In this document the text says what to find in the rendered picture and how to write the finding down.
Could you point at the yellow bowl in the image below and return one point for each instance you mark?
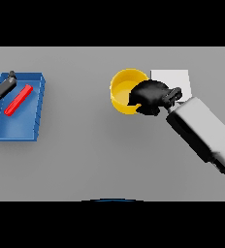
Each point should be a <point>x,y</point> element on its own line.
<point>122,92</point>

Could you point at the blue tray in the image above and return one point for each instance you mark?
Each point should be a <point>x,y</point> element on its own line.
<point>20,126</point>

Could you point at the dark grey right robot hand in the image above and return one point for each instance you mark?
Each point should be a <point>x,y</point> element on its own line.
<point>150,93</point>

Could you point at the red beaker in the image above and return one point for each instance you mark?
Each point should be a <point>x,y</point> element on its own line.
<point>17,100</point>

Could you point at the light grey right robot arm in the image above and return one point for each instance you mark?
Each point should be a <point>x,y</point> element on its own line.
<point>201,129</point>

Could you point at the pale square measuring scale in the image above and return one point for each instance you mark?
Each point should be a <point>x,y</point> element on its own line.
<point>174,79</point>

